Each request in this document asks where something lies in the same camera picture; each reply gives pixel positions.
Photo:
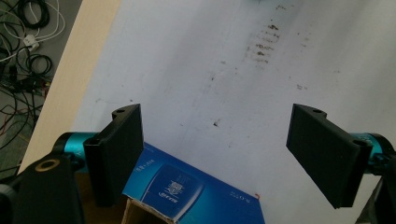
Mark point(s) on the white power adapter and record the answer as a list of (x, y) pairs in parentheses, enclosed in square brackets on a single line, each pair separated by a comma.
[(31, 42)]

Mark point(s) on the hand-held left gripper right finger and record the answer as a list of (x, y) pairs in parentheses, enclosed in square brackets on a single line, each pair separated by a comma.
[(327, 155)]

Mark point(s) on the blue cardboard box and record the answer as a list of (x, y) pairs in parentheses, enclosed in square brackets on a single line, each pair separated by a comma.
[(193, 193)]

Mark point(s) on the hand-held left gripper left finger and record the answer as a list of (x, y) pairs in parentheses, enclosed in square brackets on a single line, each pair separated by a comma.
[(113, 155)]

